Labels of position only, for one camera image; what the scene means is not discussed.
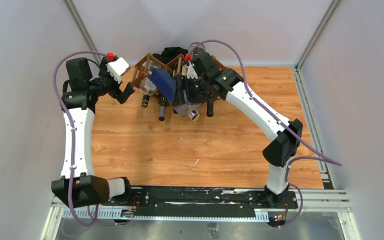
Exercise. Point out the blue square water bottle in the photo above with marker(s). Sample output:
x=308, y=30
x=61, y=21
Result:
x=174, y=90

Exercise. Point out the brown wooden wine rack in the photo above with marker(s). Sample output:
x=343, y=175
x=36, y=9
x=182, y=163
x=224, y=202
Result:
x=145, y=71

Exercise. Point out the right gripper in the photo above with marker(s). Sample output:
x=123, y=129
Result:
x=190, y=97

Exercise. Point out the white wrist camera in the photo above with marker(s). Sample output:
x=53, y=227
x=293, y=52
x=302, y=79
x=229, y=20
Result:
x=188, y=70
x=118, y=68

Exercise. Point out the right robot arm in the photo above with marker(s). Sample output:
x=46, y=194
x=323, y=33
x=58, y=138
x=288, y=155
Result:
x=284, y=135

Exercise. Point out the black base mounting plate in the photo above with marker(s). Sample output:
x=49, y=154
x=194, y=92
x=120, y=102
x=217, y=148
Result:
x=204, y=202

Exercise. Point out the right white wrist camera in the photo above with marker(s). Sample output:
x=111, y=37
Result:
x=188, y=70

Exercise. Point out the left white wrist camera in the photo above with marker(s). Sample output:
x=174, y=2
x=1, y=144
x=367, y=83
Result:
x=118, y=68

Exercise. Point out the black cloth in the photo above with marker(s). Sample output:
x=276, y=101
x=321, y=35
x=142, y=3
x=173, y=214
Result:
x=169, y=53

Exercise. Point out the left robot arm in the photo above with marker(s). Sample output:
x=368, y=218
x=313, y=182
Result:
x=78, y=185

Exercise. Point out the dark wine bottle silver cap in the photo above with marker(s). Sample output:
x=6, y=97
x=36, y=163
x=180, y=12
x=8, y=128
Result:
x=163, y=103

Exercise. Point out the small clear liquor bottle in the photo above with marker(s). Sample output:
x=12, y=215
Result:
x=149, y=89

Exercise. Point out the clear wine bottle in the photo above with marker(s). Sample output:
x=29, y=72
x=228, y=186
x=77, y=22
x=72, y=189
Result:
x=195, y=49

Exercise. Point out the dark wine bottle right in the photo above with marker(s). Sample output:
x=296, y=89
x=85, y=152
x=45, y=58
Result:
x=210, y=108

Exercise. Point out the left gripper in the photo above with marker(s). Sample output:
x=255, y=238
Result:
x=103, y=72

